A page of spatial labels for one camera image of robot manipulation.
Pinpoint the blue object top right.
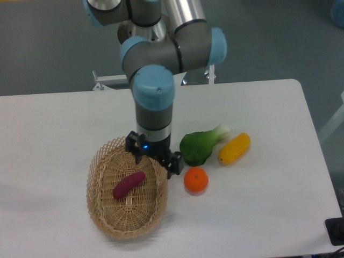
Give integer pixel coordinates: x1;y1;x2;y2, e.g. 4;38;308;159
331;0;344;28

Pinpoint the green bok choy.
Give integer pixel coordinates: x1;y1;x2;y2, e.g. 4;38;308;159
180;124;230;167

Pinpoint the white frame at right edge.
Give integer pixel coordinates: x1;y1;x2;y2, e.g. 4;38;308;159
318;92;344;144

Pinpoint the woven wicker basket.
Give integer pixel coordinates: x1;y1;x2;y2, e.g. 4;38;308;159
87;137;168;239

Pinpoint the black device at table edge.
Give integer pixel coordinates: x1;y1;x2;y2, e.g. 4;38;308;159
325;217;343;246

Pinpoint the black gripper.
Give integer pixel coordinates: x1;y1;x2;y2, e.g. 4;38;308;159
125;131;184;180

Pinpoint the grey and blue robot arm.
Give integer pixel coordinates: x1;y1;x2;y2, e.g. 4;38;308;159
83;1;227;176

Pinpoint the purple sweet potato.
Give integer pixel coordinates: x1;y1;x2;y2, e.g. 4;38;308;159
112;171;146;200

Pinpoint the orange tangerine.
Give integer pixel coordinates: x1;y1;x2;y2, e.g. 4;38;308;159
184;167;209;193

